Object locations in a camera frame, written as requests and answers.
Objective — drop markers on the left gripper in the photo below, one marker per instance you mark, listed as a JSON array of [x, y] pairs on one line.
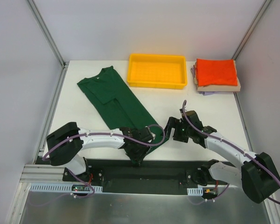
[[135, 151]]

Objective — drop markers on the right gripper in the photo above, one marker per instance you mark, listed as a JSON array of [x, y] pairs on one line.
[[177, 131]]

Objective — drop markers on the green t-shirt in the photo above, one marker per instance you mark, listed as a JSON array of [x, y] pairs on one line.
[[114, 101]]

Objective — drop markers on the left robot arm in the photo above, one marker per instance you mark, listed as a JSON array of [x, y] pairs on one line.
[[65, 143]]

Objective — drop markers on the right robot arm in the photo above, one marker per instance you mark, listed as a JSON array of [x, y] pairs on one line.
[[254, 173]]

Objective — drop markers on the yellow plastic tray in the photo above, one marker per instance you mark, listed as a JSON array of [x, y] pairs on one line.
[[157, 71]]

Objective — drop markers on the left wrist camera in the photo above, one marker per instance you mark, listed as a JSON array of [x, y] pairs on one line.
[[144, 135]]

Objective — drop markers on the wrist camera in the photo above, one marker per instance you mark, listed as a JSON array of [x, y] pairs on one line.
[[144, 135], [193, 116]]

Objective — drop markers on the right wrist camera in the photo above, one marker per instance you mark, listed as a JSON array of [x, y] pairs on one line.
[[193, 116]]

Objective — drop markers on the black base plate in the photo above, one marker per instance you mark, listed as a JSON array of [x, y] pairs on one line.
[[153, 187]]

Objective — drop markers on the right white cable duct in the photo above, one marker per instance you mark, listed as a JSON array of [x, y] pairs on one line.
[[195, 191]]

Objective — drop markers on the white cable duct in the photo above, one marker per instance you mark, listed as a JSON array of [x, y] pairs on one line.
[[195, 191], [60, 188]]

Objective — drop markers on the left white cable duct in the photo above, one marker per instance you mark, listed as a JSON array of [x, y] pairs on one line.
[[60, 188]]

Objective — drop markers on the front aluminium rail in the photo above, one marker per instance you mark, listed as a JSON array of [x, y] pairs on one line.
[[37, 172]]

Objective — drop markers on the left aluminium frame post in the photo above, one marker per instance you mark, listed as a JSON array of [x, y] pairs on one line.
[[44, 29]]

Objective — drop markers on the aluminium frame post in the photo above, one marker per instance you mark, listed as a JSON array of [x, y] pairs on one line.
[[256, 20], [44, 29]]

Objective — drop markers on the right aluminium frame post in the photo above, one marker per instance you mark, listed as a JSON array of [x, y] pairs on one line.
[[256, 20]]

